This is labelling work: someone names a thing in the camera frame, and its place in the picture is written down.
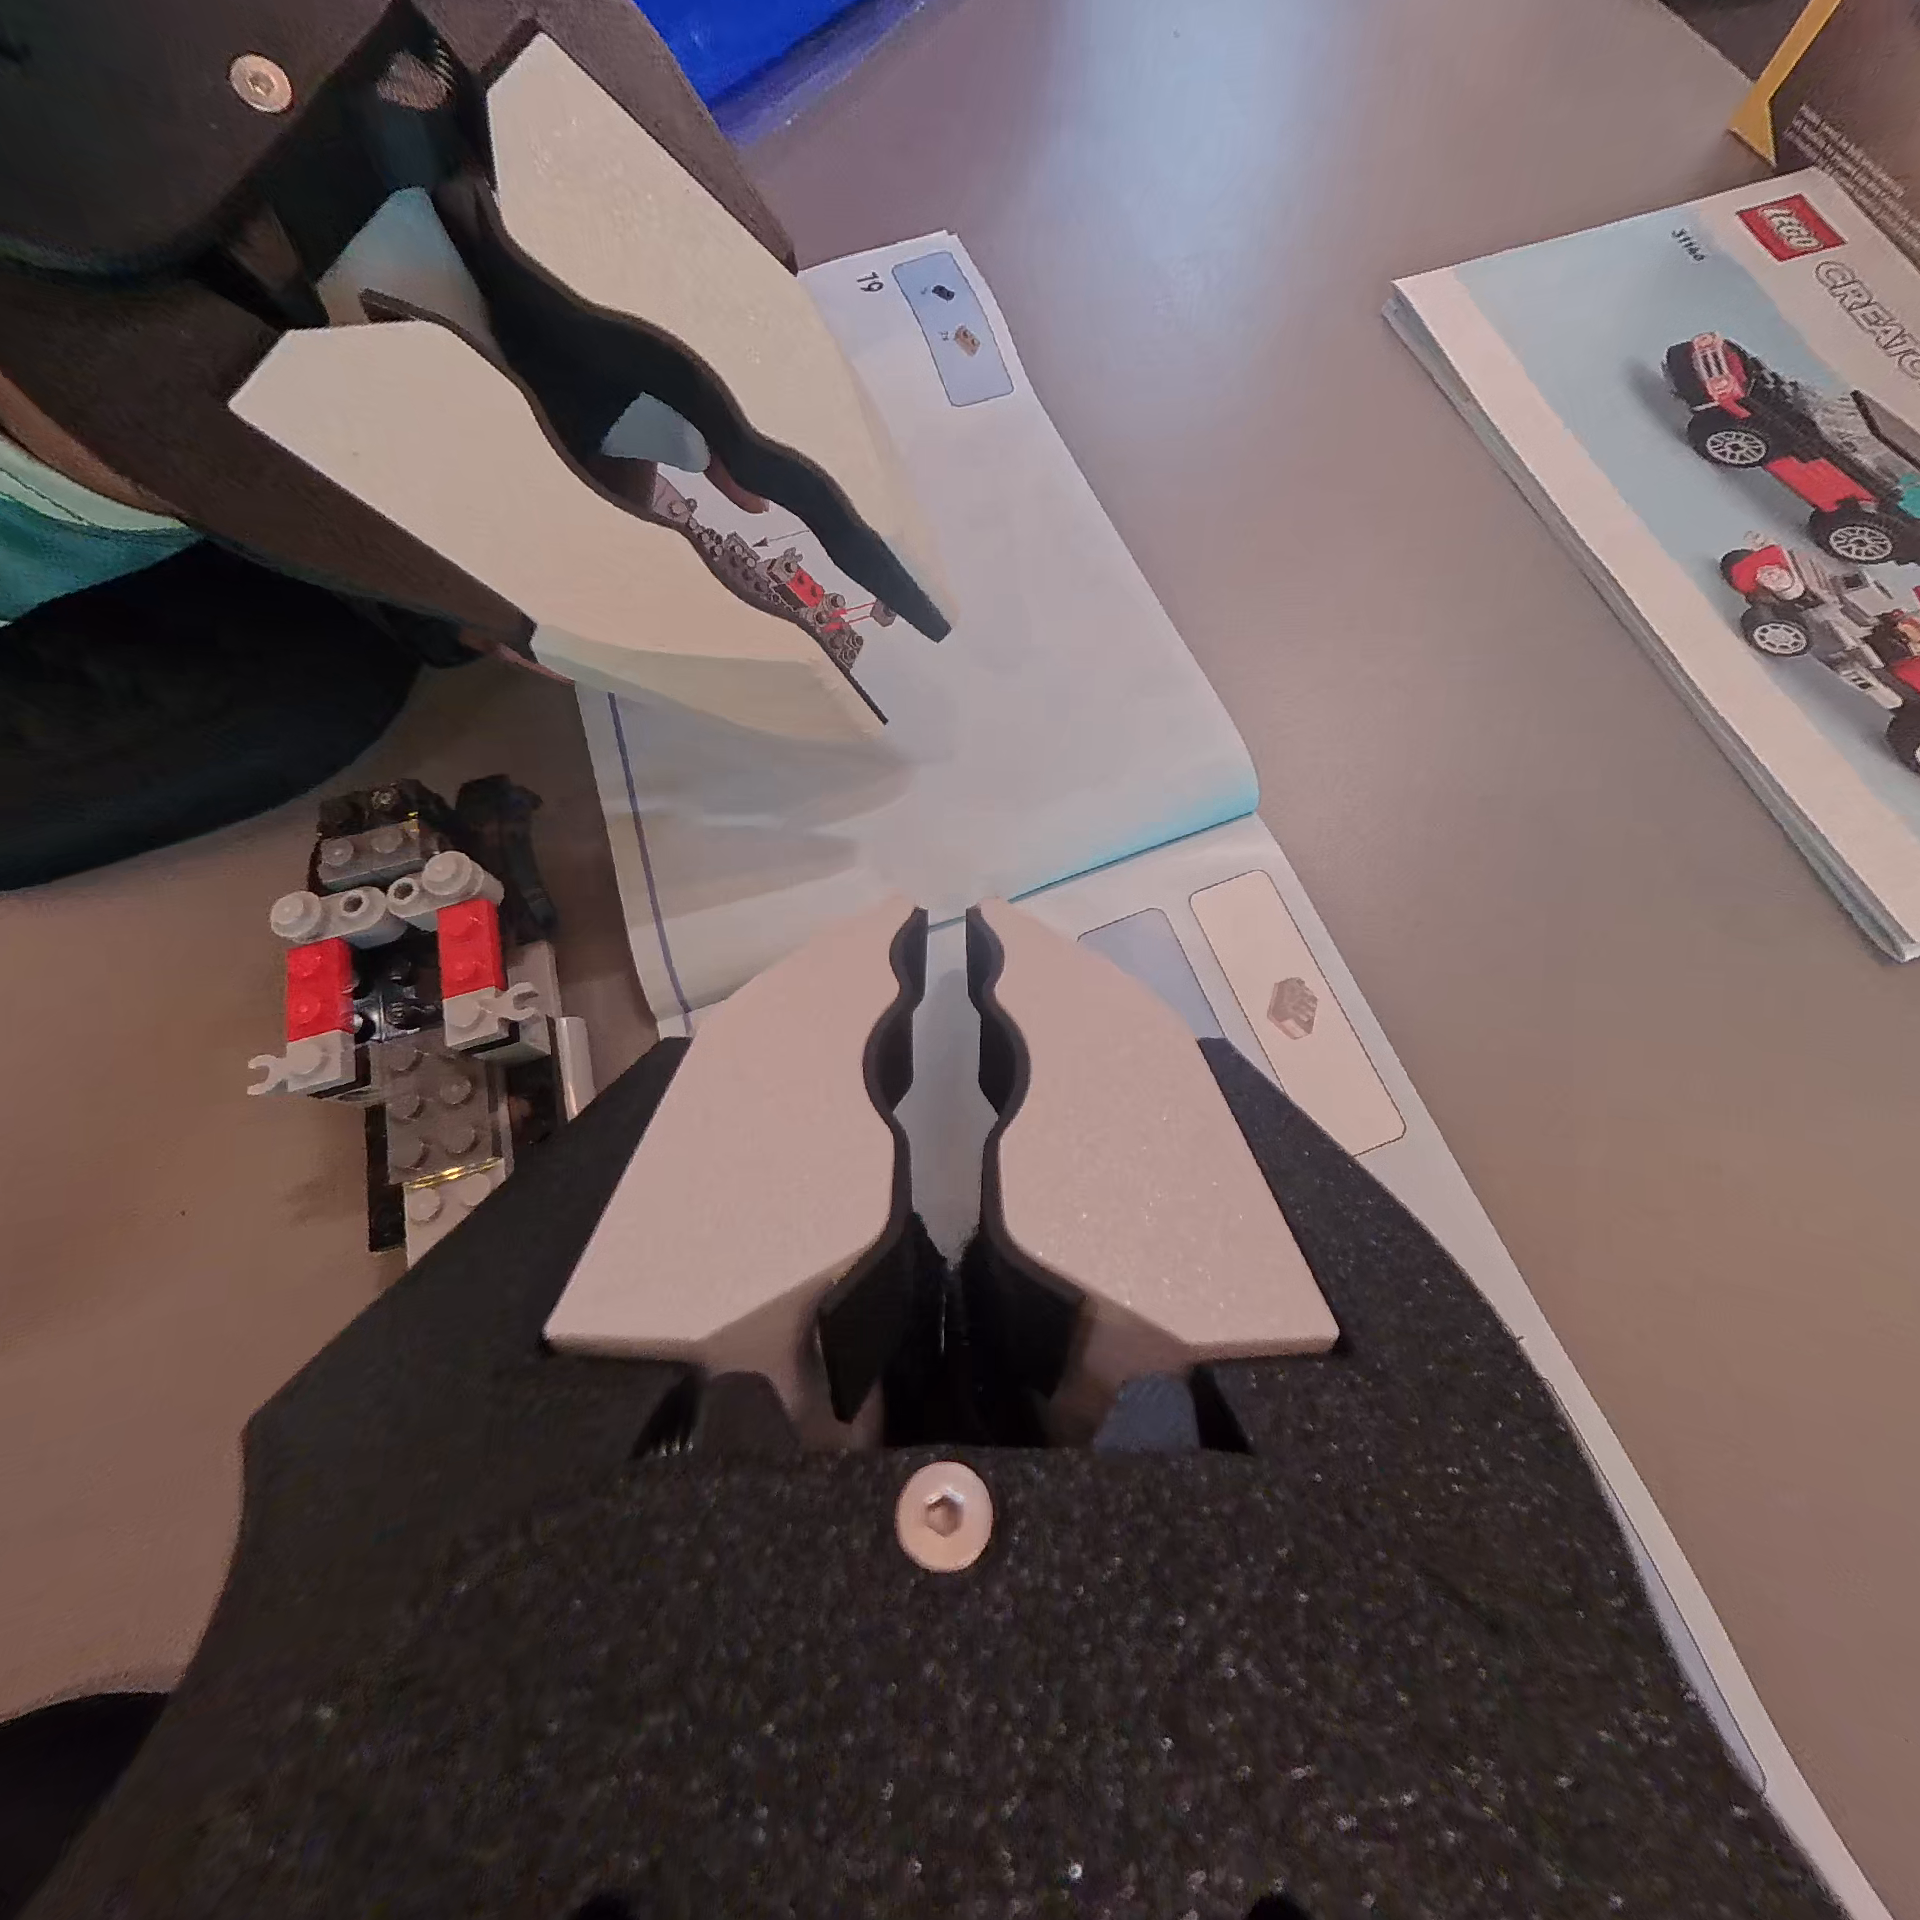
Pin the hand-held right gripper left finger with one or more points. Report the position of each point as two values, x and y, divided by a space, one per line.
735 1185

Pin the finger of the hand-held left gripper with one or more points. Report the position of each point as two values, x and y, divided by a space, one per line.
480 493
675 253

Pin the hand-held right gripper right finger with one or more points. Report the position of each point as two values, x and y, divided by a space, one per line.
1172 1201

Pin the partly built brick vehicle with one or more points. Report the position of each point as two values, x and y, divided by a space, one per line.
435 1079

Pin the instruction booklet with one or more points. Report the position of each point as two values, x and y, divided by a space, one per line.
1590 493
1050 599

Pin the blue plastic bin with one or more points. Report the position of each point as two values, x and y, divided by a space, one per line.
764 59

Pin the black ribbed cloth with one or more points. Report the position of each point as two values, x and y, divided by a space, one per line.
182 751

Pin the closed instruction booklet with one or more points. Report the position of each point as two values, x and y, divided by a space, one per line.
1590 493

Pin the toy truck brick set box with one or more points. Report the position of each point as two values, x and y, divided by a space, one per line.
1861 120

